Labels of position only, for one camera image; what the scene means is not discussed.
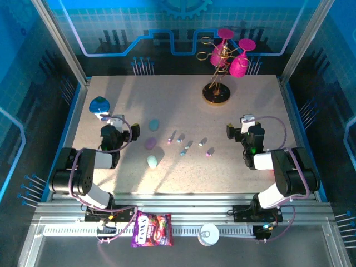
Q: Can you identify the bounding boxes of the pale mint earbud charging case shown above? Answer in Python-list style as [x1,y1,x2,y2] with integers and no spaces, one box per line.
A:
[146,155,159,170]

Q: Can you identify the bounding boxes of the blue figurine on white base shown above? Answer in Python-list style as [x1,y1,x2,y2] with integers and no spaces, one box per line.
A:
[88,96,111,122]

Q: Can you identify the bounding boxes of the pink wine glass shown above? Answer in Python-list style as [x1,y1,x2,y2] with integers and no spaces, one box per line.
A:
[228,38,256,78]
[210,27,235,67]

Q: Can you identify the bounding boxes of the small circuit board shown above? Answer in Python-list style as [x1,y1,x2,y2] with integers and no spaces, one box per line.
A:
[252,222,276,240]
[96,219,118,237]

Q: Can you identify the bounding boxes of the purple candy bag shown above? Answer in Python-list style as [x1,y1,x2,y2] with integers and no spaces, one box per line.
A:
[130,210,175,248]

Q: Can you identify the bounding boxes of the silver tin can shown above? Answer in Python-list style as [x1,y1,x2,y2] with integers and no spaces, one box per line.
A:
[197,222,220,247]

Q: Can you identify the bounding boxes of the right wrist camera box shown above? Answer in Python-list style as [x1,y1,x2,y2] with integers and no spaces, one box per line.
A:
[240,113,255,134]

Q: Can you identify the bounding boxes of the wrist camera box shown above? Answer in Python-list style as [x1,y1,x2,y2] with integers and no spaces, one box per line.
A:
[106,113,125,132]
[240,113,255,134]

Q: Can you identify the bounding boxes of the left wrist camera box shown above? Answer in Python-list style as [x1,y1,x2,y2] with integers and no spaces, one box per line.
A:
[106,113,125,132]

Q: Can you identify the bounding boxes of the gold wire glass rack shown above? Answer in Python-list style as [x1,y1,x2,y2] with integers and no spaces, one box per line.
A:
[196,36,232,105]

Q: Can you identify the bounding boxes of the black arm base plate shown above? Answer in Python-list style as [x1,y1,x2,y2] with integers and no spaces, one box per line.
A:
[232,204,284,223]
[84,205,137,223]

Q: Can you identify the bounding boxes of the aluminium enclosure frame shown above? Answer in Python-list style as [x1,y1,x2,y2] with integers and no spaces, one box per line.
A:
[16,0,353,267]

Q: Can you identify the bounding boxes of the white slotted cable duct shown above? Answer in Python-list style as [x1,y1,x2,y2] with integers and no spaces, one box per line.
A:
[43,224,255,238]

